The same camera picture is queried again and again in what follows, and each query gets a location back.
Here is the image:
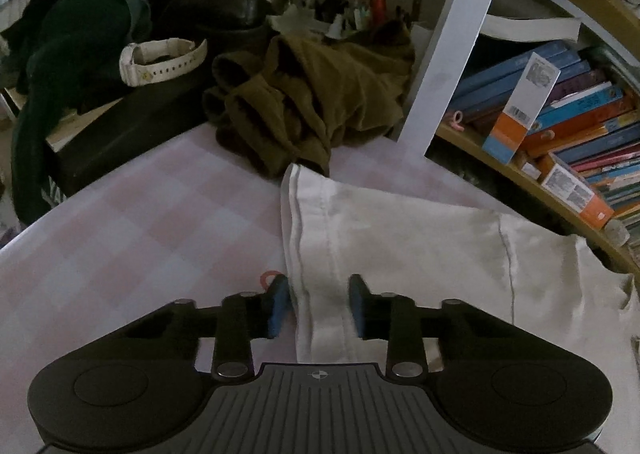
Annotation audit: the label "dark green garment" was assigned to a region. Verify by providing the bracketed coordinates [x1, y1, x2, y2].
[9, 0, 153, 226]

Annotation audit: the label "cream sweatshirt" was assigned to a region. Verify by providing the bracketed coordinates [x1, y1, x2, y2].
[279, 163, 640, 440]

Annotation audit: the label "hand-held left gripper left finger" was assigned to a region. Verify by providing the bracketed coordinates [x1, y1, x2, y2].
[107, 275, 292, 381]

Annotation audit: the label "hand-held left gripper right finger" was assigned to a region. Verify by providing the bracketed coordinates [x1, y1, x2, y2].
[348, 274, 531, 380]

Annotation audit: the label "pink checked bed sheet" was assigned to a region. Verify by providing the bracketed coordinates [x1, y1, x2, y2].
[0, 127, 506, 435]

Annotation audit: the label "tall orange blue white box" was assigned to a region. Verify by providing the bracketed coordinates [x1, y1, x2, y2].
[481, 52, 562, 166]

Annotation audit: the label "black box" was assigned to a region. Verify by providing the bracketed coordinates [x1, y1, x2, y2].
[46, 67, 223, 196]

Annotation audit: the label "wooden bookshelf with white frame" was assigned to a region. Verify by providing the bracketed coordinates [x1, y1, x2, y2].
[395, 0, 640, 280]

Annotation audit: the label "flat white orange box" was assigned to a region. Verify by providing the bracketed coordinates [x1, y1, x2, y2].
[536, 153, 616, 229]

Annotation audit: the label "dark brown leather bag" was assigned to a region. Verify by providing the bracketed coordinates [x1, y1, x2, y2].
[162, 0, 281, 52]

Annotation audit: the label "white book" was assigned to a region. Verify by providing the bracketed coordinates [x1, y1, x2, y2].
[482, 13, 583, 41]

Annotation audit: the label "small white box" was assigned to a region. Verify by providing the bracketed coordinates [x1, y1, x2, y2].
[602, 221, 632, 248]

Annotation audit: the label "row of colourful books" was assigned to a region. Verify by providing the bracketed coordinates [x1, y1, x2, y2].
[450, 40, 640, 255]

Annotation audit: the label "white wristwatch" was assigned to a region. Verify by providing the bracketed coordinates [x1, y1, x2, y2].
[118, 37, 209, 87]

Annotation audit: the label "olive brown garment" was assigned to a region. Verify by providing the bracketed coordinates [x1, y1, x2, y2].
[202, 20, 417, 178]

